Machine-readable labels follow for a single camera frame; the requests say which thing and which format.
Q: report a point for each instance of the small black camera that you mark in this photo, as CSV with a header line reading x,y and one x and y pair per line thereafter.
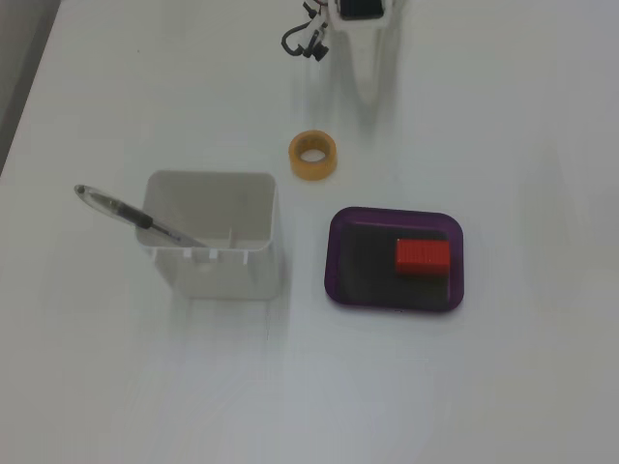
x,y
319,48

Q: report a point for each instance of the purple plastic tray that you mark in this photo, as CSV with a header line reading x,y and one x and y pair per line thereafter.
x,y
338,270

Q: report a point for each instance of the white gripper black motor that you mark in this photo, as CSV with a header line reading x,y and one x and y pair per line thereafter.
x,y
364,53

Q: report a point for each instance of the clear black ballpoint pen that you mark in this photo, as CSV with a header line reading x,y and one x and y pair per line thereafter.
x,y
123,211

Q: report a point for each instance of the white plastic box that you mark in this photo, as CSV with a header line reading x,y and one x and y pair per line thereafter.
x,y
227,275

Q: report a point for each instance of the yellow tape roll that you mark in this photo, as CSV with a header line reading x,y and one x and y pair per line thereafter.
x,y
313,166

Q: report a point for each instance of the red ribbed block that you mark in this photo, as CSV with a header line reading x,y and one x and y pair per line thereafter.
x,y
421,253

